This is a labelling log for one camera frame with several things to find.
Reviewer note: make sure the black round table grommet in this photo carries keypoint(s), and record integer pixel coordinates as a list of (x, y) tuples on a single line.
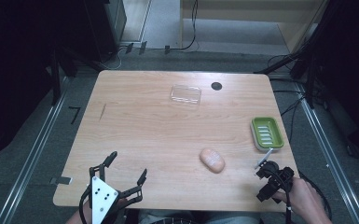
[(216, 86)]

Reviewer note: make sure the green soap dish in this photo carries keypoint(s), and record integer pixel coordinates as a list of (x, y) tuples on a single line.
[(266, 133)]

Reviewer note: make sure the black cabinet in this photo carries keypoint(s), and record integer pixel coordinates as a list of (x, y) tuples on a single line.
[(105, 28)]

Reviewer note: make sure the clear plastic lid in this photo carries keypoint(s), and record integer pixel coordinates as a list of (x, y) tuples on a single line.
[(186, 94)]

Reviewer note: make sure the silver tape piece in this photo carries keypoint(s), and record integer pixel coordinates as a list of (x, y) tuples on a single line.
[(61, 180)]

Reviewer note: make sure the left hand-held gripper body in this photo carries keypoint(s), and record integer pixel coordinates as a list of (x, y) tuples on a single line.
[(100, 196)]

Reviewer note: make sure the black tripod stand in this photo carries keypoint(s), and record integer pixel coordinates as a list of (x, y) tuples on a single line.
[(304, 59)]

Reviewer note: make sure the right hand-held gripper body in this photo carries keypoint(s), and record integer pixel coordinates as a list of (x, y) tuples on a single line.
[(275, 179)]

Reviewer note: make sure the person's left hand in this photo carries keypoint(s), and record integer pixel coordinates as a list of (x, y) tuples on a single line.
[(121, 204)]

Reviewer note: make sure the metal floor rail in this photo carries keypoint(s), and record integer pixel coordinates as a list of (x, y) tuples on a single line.
[(32, 152), (331, 155)]

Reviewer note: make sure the black stand leg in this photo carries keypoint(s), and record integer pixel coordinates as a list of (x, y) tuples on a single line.
[(56, 77)]

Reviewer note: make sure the person's right hand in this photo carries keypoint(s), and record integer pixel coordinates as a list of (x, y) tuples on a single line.
[(304, 196)]

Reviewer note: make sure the light wooden furniture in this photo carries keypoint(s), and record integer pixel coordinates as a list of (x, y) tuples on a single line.
[(245, 18)]

